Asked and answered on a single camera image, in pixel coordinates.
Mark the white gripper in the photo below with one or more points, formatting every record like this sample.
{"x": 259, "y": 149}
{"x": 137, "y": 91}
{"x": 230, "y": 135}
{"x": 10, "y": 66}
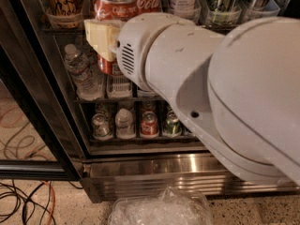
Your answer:
{"x": 132, "y": 46}

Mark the red coke can front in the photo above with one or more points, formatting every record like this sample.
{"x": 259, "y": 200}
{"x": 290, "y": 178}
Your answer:
{"x": 113, "y": 10}

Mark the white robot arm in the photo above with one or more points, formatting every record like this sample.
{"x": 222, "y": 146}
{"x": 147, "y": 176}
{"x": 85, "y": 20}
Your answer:
{"x": 239, "y": 93}

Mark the empty white shelf tray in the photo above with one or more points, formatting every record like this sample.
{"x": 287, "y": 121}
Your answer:
{"x": 118, "y": 87}

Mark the white label bottle top shelf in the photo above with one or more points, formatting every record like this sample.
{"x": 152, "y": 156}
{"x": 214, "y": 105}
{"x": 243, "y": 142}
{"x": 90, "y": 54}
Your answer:
{"x": 182, "y": 0}

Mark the stainless steel fridge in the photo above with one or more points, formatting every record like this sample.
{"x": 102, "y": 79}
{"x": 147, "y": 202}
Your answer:
{"x": 126, "y": 169}

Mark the silver green can bottom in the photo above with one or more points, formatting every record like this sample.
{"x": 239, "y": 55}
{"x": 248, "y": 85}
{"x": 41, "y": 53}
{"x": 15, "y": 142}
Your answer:
{"x": 101, "y": 127}

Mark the red coke can bottom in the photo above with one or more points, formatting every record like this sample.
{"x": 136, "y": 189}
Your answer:
{"x": 149, "y": 124}

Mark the left glass fridge door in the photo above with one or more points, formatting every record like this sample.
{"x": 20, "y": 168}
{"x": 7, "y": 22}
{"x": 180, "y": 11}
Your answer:
{"x": 28, "y": 148}

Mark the rear clear water bottle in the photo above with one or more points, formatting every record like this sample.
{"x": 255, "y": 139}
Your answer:
{"x": 83, "y": 45}

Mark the clear water bottle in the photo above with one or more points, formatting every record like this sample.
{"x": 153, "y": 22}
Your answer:
{"x": 81, "y": 73}
{"x": 83, "y": 45}

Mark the front clear water bottle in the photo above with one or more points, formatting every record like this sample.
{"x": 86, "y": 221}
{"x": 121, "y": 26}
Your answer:
{"x": 81, "y": 73}

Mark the clear plastic bag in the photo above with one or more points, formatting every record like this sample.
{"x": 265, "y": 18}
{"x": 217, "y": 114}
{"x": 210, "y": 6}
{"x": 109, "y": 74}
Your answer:
{"x": 170, "y": 207}

